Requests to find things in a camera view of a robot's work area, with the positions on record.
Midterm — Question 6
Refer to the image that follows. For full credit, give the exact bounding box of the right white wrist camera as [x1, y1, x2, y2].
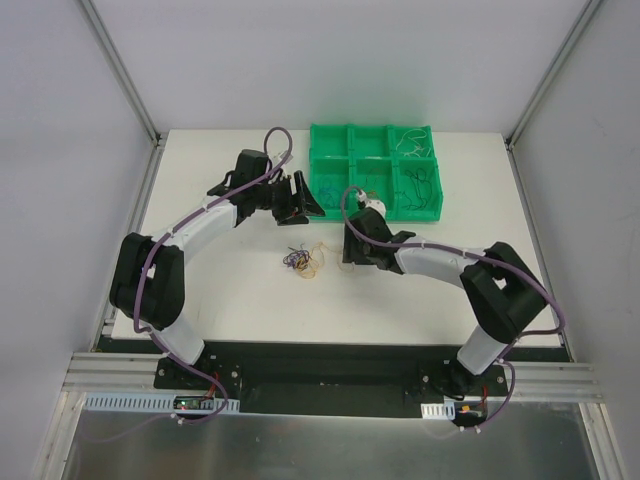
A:
[356, 191, 386, 218]

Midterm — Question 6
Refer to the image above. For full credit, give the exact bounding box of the aluminium frame post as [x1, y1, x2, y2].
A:
[75, 0, 162, 146]
[505, 0, 606, 151]

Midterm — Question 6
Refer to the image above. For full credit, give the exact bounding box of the thin black wire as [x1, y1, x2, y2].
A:
[399, 168, 436, 211]

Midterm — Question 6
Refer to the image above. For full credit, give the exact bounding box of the right aluminium frame post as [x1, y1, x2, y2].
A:
[505, 0, 606, 151]

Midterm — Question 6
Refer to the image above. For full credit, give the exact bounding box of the left aluminium frame post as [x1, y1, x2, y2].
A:
[75, 0, 162, 146]

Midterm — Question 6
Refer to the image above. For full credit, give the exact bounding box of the white cable duct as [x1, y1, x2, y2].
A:
[420, 402, 456, 421]
[84, 393, 240, 416]

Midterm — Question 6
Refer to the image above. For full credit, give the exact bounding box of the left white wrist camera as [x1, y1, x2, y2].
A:
[271, 150, 293, 171]

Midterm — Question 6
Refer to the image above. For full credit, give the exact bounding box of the right white cable duct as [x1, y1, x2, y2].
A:
[420, 402, 456, 421]

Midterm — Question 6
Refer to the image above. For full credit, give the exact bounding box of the green six-compartment bin tray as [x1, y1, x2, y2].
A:
[309, 124, 444, 223]

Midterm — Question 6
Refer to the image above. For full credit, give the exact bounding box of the orange wire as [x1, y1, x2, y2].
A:
[358, 168, 384, 201]

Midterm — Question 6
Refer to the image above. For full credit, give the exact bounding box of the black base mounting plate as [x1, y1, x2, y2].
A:
[153, 341, 511, 418]

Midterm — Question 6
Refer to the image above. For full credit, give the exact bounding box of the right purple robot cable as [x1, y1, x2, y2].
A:
[339, 185, 569, 351]

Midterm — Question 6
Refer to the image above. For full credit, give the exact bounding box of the thin clear white wire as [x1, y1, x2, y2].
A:
[394, 127, 434, 159]

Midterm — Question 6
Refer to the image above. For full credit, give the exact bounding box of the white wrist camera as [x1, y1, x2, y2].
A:
[271, 150, 293, 171]
[356, 191, 386, 218]

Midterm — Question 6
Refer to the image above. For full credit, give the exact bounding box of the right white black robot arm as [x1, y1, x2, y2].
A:
[343, 207, 549, 395]

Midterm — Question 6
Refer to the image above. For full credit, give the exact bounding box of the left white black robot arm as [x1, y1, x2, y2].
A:
[109, 149, 325, 389]

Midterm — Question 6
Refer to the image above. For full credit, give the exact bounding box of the left white cable duct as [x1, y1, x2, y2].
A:
[84, 393, 240, 416]

